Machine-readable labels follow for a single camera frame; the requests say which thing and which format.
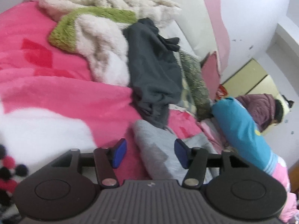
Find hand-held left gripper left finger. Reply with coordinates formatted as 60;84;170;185
50;138;128;189

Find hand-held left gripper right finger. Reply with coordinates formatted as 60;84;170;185
175;138;250;189

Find grey pants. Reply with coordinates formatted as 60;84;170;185
133;120;220;185

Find checked pillow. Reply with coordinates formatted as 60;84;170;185
181;84;199;115

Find blue pink striped quilt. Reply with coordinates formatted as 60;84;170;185
211;97;292;192

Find red packet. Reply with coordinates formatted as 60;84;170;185
215;85;228;101

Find green floral pillow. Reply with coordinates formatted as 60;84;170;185
179;51;213;122

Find dusty pink pillow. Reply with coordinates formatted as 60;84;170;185
201;52;221;101

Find dark grey garment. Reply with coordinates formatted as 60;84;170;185
123;18;183;129

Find pink floral bed blanket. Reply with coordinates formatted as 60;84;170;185
0;1;204;206

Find white green fleece blanket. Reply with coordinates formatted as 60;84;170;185
38;0;182;86

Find pink white headboard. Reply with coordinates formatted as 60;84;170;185
145;0;230;71

